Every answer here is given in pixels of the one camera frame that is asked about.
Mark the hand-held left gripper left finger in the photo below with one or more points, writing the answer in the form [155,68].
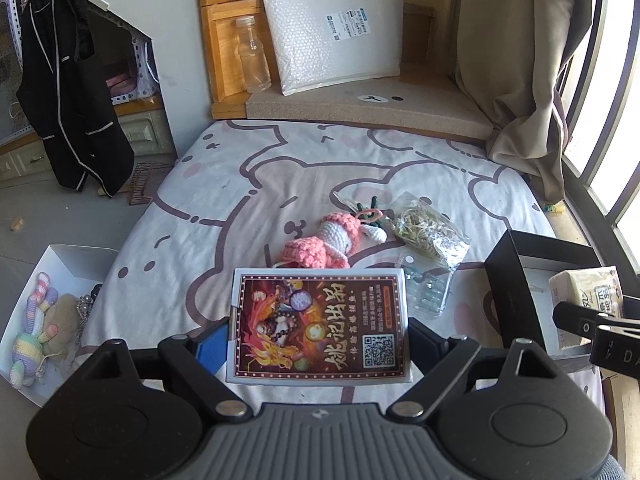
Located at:
[212,352]

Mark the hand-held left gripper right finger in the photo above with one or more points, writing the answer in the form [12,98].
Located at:
[425,342]

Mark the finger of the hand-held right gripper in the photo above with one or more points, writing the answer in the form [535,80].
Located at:
[575,316]

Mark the beige tissue packet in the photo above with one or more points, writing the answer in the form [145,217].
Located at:
[570,285]

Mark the clear button battery blister pack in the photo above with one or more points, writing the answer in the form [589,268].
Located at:
[425,290]

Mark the black cardboard box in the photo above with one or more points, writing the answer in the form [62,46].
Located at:
[505,280]

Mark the printed card packet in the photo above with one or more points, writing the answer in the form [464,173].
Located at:
[320,325]

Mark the clear bag of rubber bands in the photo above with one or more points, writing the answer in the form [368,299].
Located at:
[420,225]

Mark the pink crochet doll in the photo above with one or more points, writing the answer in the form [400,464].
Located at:
[305,252]

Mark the person's grey trouser leg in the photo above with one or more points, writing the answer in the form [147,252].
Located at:
[612,470]

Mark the dark window grille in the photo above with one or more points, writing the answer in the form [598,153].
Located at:
[587,195]

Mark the brown plush toy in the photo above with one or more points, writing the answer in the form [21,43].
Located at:
[60,320]

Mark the cartoon printed bedsheet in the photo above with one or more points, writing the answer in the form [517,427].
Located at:
[250,200]

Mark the white cardboard box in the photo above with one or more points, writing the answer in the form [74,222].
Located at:
[75,260]

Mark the brown floor mat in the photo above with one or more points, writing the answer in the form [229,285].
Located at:
[145,185]

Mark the pastel crochet bunny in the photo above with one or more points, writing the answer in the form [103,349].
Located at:
[27,350]

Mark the white cabinet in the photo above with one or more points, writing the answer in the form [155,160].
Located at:
[145,130]

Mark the beige curtain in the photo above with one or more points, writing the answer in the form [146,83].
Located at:
[525,85]

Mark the pink basket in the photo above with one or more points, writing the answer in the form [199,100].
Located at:
[122,85]

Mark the clear plastic bottle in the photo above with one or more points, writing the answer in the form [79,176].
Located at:
[252,60]

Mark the black jacket with white trim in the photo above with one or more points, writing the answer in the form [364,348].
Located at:
[65,85]

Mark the wooden headboard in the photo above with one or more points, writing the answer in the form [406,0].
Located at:
[220,35]

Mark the white bubble mailer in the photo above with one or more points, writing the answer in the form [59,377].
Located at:
[330,35]

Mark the white perforated metal rack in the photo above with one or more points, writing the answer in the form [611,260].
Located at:
[10,35]

